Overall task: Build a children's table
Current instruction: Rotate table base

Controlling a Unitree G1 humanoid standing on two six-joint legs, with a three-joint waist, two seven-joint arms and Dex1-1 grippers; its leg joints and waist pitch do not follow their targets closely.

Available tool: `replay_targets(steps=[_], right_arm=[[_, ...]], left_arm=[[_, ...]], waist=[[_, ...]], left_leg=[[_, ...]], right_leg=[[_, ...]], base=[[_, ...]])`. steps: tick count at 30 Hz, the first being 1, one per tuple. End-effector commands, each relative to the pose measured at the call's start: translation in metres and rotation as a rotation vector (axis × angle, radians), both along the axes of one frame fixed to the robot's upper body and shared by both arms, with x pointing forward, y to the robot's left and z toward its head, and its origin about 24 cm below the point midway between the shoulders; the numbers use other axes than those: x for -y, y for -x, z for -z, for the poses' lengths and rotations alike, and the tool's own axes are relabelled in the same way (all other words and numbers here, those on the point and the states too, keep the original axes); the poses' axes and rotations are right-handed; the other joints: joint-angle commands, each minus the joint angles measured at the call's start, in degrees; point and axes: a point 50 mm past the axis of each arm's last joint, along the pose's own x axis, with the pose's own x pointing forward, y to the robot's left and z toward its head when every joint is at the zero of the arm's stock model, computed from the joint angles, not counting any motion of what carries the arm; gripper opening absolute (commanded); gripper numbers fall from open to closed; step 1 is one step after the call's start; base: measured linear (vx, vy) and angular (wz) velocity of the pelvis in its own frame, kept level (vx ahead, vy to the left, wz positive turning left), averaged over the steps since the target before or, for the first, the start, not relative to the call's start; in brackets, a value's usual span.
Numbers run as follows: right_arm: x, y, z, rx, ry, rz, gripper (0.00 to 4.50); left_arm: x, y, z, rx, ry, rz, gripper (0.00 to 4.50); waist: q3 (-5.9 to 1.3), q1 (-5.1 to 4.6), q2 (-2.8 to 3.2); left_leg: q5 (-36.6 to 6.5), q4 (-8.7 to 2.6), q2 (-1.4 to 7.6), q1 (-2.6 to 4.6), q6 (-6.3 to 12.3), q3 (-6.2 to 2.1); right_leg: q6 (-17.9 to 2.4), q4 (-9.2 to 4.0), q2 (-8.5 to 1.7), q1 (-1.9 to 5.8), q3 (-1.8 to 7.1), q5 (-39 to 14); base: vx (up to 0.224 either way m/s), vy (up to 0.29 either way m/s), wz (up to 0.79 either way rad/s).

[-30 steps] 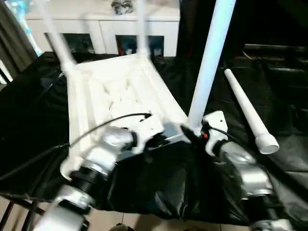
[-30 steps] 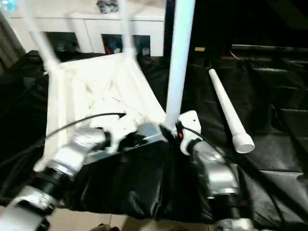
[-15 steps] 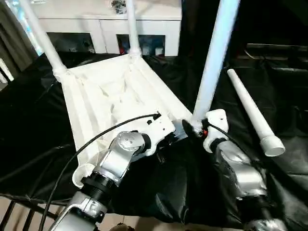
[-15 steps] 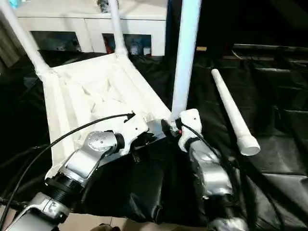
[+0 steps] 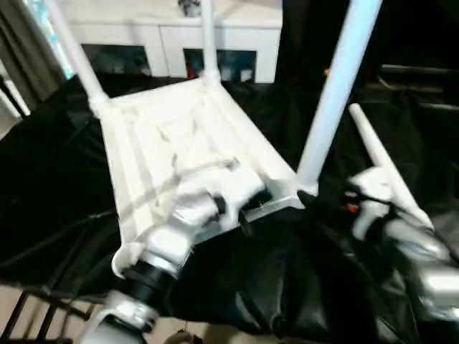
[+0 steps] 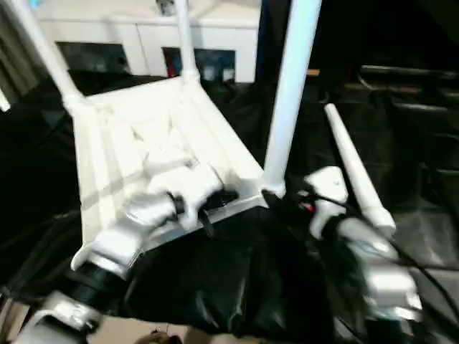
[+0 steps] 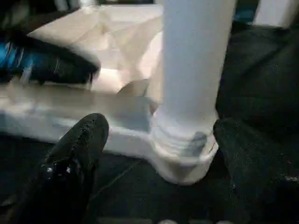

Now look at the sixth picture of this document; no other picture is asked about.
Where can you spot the white plastic table leg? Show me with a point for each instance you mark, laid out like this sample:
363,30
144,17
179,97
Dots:
54,53
287,107
355,168
187,43

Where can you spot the black mat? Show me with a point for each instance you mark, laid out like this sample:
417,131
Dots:
215,279

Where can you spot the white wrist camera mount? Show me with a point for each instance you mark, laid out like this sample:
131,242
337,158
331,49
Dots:
193,186
328,186

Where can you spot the grey curtain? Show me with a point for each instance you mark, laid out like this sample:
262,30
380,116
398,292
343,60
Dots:
18,53

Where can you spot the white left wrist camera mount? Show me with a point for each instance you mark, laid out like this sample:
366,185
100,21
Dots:
193,186

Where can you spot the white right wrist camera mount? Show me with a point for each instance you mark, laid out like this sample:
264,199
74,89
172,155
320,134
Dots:
328,186

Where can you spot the white cabinet with glass doors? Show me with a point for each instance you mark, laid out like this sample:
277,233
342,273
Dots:
143,36

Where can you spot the clear bag on cabinet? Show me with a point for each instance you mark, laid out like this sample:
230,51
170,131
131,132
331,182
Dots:
165,7

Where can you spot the dark robot foot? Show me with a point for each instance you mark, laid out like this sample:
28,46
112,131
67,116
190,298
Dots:
157,338

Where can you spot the black television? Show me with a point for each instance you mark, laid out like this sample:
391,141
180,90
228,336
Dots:
412,70

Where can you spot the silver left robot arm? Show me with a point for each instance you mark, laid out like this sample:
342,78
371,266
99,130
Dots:
118,243

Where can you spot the black box with beige label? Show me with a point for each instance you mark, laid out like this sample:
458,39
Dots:
340,36

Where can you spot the white plastic table top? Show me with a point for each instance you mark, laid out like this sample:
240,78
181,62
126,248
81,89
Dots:
143,143

